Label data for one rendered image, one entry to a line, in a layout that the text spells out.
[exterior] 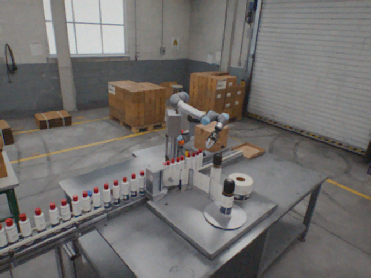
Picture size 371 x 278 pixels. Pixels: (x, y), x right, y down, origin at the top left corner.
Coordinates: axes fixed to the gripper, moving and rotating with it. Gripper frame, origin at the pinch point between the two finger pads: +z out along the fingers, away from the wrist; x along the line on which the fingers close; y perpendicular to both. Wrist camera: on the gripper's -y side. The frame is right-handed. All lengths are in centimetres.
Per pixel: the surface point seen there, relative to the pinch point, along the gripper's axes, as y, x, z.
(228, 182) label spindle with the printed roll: 52, 22, 28
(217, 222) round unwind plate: 41, 30, 54
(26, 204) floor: -122, -155, 149
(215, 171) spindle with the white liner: 12.1, 15.1, 18.2
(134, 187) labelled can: 23, -34, 63
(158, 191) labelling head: 24, -17, 56
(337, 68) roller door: -216, 153, -328
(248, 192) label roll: 23, 44, 21
